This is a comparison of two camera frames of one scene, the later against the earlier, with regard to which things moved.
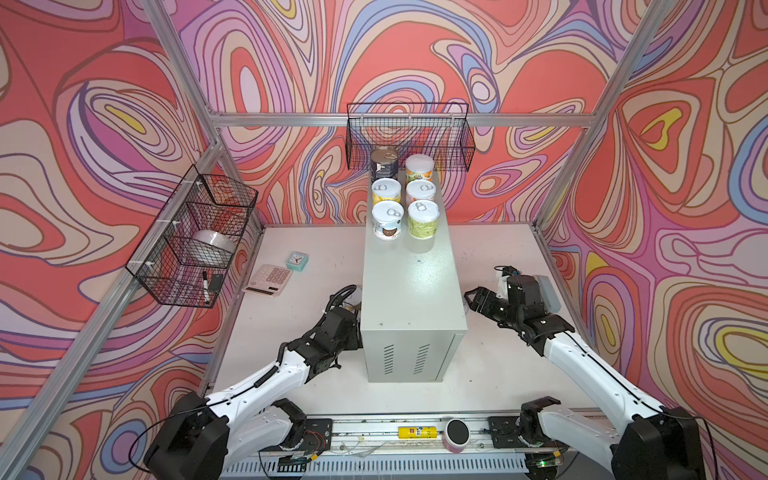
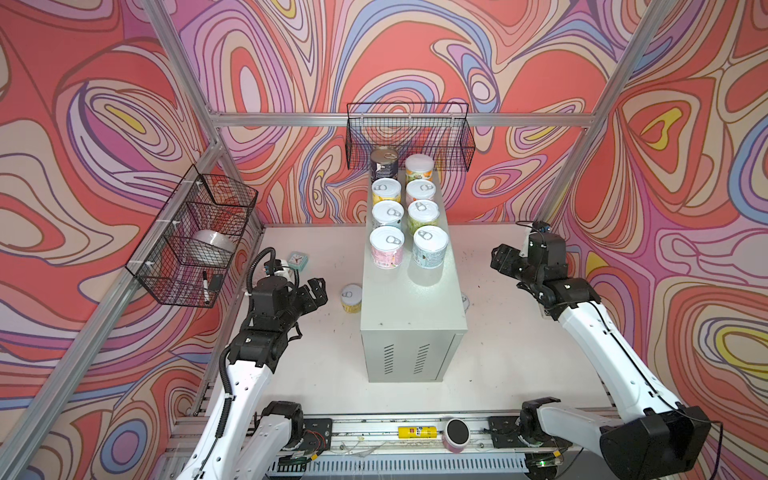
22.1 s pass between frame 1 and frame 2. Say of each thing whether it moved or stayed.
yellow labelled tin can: stayed
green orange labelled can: stayed
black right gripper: moved
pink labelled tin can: stayed
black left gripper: moved
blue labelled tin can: stayed
